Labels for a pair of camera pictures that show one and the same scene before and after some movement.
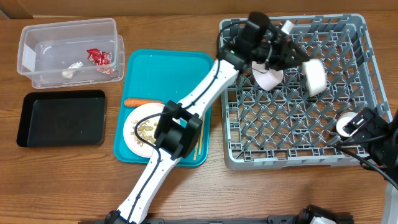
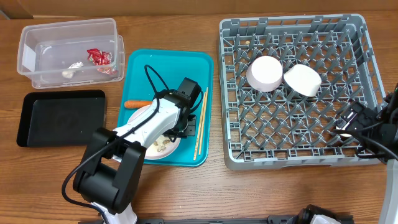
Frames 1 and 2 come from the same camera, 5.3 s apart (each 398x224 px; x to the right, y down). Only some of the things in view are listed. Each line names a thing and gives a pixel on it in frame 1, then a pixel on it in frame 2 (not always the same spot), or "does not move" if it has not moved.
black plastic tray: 60,118 does not move
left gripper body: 275,56 → 182,130
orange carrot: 134,102 does not move
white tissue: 69,71 does not move
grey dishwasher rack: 286,127 does not move
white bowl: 314,76 → 303,79
